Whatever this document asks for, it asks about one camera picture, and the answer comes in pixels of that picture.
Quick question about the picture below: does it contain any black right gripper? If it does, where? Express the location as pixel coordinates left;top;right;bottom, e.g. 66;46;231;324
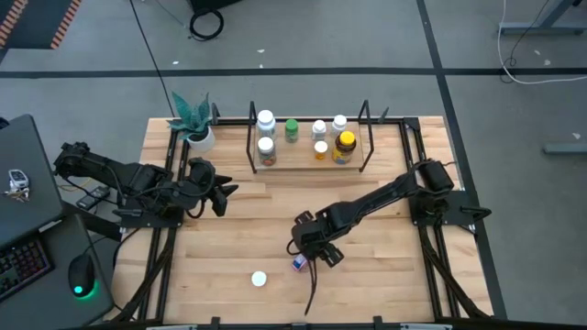
291;208;346;270

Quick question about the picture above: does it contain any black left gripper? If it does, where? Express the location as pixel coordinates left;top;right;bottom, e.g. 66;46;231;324
185;157;239;218

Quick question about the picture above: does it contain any white lid bottle peach label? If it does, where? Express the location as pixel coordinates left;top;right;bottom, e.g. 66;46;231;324
256;136;278;167

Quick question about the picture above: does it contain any large white bottle blue label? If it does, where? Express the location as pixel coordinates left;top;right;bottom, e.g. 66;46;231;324
255;108;277;141

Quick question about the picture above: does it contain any green caffeine bottle green lid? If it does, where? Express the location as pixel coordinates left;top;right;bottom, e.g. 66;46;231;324
283;117;300;144

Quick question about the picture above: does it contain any brown fish oil bottle yellow lid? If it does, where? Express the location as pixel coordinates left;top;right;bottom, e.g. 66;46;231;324
331;130;358;165

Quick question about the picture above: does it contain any potted plant white pot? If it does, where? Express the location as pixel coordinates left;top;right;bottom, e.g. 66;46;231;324
167;90;216;154

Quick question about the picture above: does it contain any black power adapter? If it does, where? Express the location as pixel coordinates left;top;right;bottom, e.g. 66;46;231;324
75;185;111;211

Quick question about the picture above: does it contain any black computer mouse green light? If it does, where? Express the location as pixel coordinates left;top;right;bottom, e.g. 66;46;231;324
67;253;96;299

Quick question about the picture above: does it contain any dark grey side desk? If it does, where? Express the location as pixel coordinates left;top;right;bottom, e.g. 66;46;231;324
0;113;116;330

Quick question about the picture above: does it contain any key fob with keys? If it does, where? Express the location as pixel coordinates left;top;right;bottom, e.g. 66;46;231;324
3;168;31;204

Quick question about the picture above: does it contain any black backlit keyboard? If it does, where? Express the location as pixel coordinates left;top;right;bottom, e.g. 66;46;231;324
0;237;54;302

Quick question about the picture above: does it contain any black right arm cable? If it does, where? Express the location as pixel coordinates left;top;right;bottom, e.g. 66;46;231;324
285;236;318;317

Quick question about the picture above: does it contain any wooden shelf black metal frame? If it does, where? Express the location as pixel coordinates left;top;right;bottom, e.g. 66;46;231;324
245;99;376;174

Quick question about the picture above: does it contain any black metal table frame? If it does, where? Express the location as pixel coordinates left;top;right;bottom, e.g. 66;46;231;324
112;107;508;330

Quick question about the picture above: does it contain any thin black floor cable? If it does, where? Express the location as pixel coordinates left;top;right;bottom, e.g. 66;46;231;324
499;0;551;83
129;0;179;116

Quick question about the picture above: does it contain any coiled black cable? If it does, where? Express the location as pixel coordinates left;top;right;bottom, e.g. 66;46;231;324
188;7;226;42

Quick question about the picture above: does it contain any grey desk leg frame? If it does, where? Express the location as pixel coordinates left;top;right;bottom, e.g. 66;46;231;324
498;0;587;37
543;141;587;155

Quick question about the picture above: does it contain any white floor cable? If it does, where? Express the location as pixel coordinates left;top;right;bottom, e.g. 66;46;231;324
497;0;587;86

